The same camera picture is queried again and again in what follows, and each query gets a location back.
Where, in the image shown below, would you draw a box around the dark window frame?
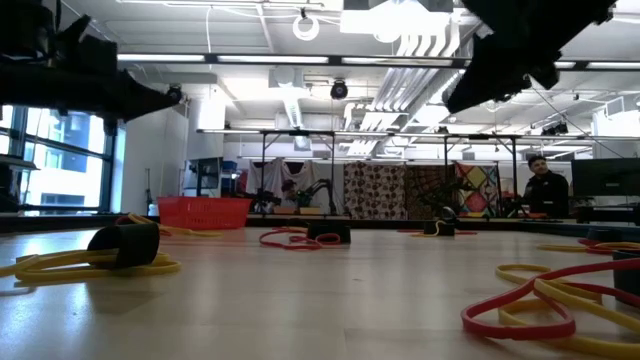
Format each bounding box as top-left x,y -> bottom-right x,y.
0,102 -> 119,217

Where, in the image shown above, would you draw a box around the black computer monitor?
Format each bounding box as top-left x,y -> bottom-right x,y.
570,157 -> 640,198

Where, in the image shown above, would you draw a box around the dark orange patterned cloth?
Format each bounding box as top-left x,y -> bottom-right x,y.
404,164 -> 459,220

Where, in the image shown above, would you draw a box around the red plastic basket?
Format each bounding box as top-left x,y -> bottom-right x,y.
156,195 -> 253,232

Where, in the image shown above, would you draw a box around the black overhead light beam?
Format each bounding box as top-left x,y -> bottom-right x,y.
115,51 -> 640,72

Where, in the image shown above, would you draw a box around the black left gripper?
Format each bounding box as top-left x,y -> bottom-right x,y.
52,14 -> 175,123

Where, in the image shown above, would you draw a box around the black distant workstation frame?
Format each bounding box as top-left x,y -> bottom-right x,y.
258,129 -> 520,217

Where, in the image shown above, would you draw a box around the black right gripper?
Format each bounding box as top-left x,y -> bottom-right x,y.
445,0 -> 566,114

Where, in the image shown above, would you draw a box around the grey desk top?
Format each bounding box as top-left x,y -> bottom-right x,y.
0,153 -> 42,172

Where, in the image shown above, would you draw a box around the person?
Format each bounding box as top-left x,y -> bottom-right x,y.
522,154 -> 571,220
279,178 -> 300,201

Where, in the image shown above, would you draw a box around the red rubber band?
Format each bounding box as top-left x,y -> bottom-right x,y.
258,226 -> 343,252
460,256 -> 640,342
577,237 -> 640,256

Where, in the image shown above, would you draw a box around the colourful geometric cloth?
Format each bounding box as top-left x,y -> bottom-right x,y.
453,161 -> 501,218

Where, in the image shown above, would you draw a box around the white ring light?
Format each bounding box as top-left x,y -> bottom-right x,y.
291,13 -> 321,43

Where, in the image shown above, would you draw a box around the blue storage boxes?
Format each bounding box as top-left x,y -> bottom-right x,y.
221,159 -> 239,197

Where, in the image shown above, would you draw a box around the brown circle patterned cloth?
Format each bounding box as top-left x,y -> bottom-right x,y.
343,160 -> 408,221

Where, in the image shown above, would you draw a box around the dark screen on stand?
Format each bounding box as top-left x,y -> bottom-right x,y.
185,156 -> 225,198

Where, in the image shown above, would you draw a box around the white draped cloth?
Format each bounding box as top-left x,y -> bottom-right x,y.
246,158 -> 324,202

